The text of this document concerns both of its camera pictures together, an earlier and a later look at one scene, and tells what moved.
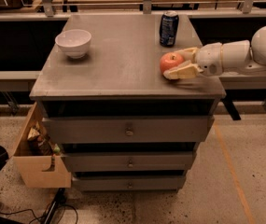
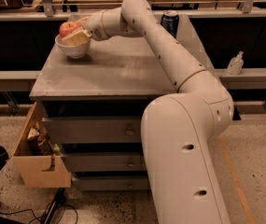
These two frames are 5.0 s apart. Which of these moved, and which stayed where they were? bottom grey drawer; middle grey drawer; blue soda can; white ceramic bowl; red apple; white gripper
Moved: red apple; white gripper
Stayed: middle grey drawer; bottom grey drawer; blue soda can; white ceramic bowl
